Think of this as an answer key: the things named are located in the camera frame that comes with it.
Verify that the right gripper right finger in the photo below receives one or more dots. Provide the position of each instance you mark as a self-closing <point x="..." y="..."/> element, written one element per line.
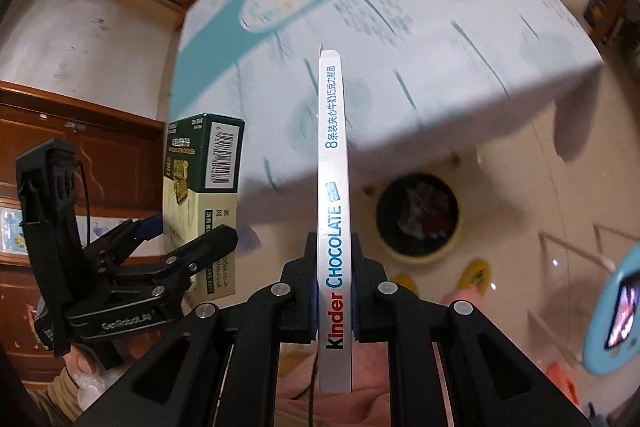
<point x="381" y="309"/>

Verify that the green yellow Codex box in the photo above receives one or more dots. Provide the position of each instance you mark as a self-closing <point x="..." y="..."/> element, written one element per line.
<point x="200" y="177"/>

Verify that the white Kinder chocolate box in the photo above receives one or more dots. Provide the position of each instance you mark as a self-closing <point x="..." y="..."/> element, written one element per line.
<point x="334" y="231"/>

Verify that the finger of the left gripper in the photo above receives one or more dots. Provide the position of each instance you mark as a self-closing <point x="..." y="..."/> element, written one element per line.
<point x="114" y="247"/>
<point x="173" y="271"/>

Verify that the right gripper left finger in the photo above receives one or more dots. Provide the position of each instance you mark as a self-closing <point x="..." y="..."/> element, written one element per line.
<point x="287" y="311"/>

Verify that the person's left hand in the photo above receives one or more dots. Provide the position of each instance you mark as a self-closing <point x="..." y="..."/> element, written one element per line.
<point x="84" y="369"/>

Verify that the light blue plastic stool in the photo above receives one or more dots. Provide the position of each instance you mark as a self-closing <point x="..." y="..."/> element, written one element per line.
<point x="612" y="337"/>

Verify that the pink trousers leg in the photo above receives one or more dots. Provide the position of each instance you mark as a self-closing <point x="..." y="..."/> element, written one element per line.
<point x="368" y="404"/>

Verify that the black trash bin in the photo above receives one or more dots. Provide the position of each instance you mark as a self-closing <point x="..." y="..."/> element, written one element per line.
<point x="418" y="218"/>

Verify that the floral teal tablecloth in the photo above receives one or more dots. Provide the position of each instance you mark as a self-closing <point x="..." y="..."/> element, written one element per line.
<point x="423" y="79"/>

